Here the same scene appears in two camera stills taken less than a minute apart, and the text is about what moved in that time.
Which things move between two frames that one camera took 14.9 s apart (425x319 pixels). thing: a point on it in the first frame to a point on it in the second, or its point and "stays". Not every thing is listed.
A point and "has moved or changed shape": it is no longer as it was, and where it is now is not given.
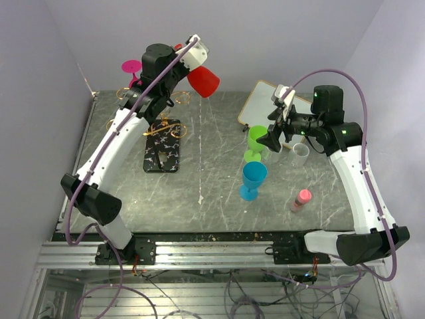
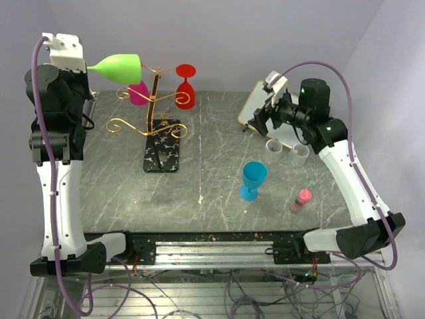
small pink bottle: [303, 197] stays
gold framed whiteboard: [259, 105] stays
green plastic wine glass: [254, 133] to [125, 68]
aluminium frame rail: [190, 256] stays
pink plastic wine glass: [132, 66] has moved or changed shape
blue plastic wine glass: [254, 174] stays
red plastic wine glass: [203, 80] to [185, 93]
